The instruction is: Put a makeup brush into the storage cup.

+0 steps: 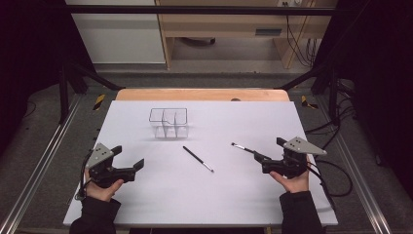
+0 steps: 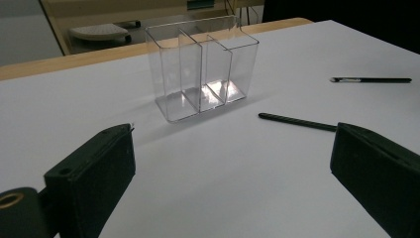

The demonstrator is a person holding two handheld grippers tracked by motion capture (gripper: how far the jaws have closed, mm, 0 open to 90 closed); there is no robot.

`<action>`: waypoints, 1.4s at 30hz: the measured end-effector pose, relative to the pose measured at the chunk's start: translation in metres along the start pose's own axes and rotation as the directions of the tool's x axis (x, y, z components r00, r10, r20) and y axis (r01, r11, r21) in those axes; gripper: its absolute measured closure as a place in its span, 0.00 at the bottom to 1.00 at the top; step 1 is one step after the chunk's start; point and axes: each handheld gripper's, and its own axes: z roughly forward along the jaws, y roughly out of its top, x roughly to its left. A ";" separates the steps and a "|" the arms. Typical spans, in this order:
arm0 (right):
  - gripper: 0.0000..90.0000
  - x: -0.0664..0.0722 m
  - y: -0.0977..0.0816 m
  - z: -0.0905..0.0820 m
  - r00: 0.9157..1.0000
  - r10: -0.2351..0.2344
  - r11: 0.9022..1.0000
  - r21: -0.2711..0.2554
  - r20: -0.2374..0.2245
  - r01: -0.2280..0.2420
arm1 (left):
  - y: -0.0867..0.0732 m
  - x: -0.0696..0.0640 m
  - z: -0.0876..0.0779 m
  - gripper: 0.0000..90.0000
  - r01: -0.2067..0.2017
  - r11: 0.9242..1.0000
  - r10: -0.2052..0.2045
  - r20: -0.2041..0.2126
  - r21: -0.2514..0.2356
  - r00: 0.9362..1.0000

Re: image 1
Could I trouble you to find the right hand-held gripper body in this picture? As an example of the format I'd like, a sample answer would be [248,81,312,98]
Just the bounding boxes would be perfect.
[261,136,327,179]

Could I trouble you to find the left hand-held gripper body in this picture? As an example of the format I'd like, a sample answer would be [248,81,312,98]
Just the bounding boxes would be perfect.
[86,142,136,189]

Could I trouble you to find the clear plastic organizer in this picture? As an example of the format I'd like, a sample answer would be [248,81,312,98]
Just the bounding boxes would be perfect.
[148,107,190,140]

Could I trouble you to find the person's right hand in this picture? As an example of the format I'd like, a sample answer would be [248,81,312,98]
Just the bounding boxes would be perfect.
[269,155,310,194]

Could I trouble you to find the person's left hand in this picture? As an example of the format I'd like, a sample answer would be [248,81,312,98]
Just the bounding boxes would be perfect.
[84,169,125,203]

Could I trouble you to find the yellow black tape strip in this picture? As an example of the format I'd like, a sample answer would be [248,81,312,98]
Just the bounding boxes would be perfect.
[300,95,319,110]
[93,94,107,111]

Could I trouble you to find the white table mat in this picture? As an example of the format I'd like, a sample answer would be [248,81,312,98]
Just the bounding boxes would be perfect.
[62,99,339,227]

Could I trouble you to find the wooden table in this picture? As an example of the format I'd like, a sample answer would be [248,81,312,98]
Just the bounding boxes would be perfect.
[115,88,290,102]

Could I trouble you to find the white cabinet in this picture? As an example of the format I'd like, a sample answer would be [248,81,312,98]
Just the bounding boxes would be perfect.
[65,0,167,64]

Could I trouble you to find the dark curtain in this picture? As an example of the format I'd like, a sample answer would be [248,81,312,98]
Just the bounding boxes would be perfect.
[314,0,413,199]
[0,0,96,157]

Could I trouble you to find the light wooden desk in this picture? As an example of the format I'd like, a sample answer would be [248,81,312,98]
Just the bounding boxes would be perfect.
[155,0,339,70]

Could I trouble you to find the white power strip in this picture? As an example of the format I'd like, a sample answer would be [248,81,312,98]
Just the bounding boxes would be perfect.
[277,0,305,8]

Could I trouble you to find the left hand-held gripper cable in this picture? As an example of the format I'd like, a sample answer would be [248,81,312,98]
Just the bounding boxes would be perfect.
[75,151,95,201]

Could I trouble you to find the hand-held gripper cable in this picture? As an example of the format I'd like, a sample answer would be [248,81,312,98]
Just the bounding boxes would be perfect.
[306,161,336,211]
[75,151,95,201]

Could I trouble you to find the right hand-held gripper cable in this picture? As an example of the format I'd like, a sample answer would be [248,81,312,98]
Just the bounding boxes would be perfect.
[306,161,336,211]

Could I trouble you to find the black floor cables bundle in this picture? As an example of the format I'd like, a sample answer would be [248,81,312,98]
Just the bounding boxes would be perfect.
[304,79,357,151]

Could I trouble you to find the thin black floor cable loop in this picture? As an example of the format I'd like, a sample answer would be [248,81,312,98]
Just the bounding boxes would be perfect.
[314,159,354,198]

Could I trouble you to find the aluminium floor rail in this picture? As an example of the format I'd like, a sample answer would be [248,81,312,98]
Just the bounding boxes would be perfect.
[315,96,393,234]
[0,94,83,234]

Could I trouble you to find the black metal frame leg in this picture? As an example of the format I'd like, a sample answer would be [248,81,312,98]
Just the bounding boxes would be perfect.
[57,61,127,125]
[278,62,341,126]

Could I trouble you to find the hanging black cables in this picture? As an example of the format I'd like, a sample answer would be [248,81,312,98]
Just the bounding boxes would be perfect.
[284,14,319,68]

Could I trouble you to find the black metal frame bar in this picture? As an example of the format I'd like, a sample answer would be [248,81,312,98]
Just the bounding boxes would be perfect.
[64,4,339,16]

